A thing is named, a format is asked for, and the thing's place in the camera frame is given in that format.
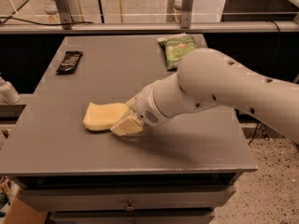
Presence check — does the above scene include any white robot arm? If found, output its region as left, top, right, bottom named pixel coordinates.
left=111, top=49, right=299, bottom=143

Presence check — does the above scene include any grey cabinet with drawers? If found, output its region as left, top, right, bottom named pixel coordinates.
left=0, top=35, right=256, bottom=224

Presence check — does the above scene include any metal drawer knob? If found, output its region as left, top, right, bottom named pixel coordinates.
left=124, top=200, right=135, bottom=212

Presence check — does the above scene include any black cable at right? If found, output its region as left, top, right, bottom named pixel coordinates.
left=248, top=121, right=262, bottom=146

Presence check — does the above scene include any grey metal railing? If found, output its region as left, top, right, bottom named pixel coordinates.
left=0, top=0, right=299, bottom=34

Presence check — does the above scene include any black chocolate bar wrapper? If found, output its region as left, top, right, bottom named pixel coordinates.
left=56, top=50, right=83, bottom=75

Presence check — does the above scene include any yellow wavy sponge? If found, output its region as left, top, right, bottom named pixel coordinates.
left=83, top=103, right=129, bottom=131

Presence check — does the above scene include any black cable on floor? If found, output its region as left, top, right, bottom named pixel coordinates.
left=0, top=0, right=95, bottom=27

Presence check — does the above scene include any cardboard box lower left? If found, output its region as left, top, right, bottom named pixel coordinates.
left=2, top=198, right=48, bottom=224

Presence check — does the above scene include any white pipe at left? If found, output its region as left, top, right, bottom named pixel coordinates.
left=0, top=77, right=21, bottom=104

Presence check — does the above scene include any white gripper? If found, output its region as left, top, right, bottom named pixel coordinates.
left=110, top=82, right=170, bottom=136

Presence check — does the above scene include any green jalapeno chip bag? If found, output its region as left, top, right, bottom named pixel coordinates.
left=157, top=33, right=197, bottom=70

